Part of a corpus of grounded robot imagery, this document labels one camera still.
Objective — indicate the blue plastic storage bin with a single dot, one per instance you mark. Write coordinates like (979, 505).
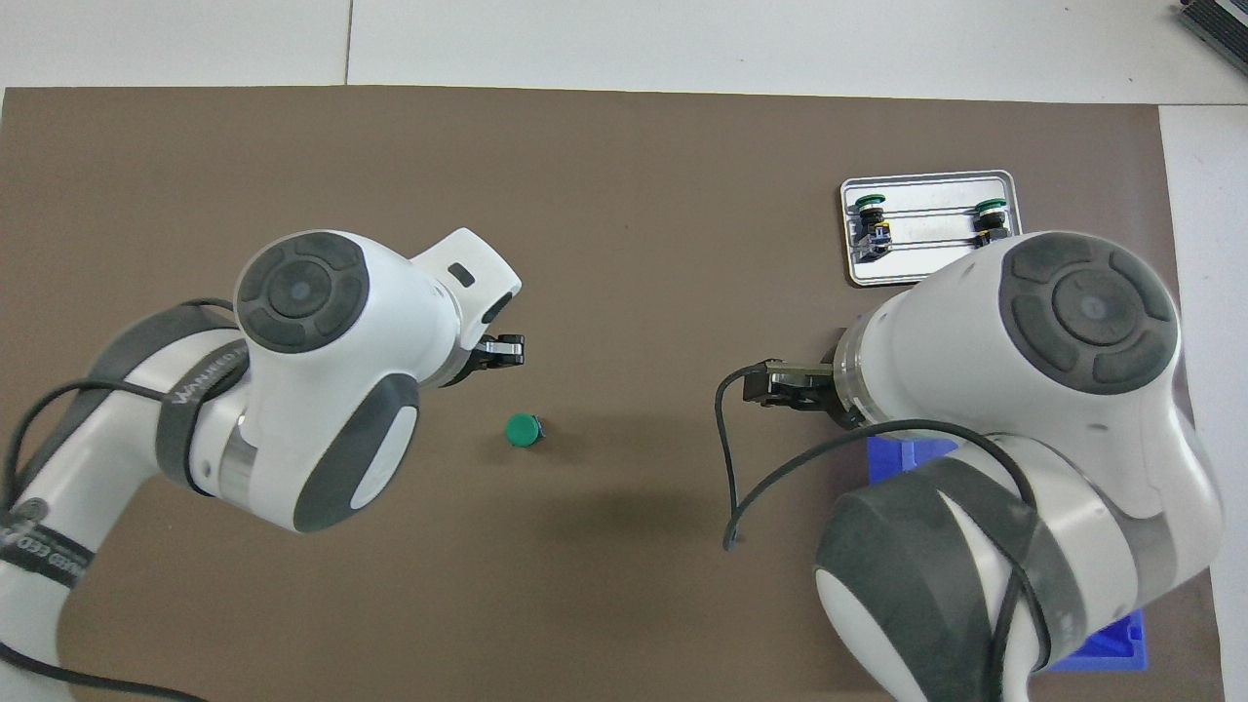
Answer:
(907, 458)

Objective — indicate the grey metal tray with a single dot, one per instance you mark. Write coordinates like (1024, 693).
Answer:
(897, 268)

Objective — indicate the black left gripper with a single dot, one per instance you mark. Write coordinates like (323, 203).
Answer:
(466, 370)

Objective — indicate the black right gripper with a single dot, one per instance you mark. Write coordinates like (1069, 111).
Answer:
(841, 385)

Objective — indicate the green mushroom push button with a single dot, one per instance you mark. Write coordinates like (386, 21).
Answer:
(993, 219)
(871, 234)
(523, 429)

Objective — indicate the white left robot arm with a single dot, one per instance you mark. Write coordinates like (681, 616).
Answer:
(322, 341)

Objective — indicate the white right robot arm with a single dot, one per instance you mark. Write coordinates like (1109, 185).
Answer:
(1024, 390)

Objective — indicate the grey ribbed device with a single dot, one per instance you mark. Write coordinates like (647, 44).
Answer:
(1219, 19)

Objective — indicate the brown table mat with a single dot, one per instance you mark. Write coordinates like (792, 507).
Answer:
(634, 244)

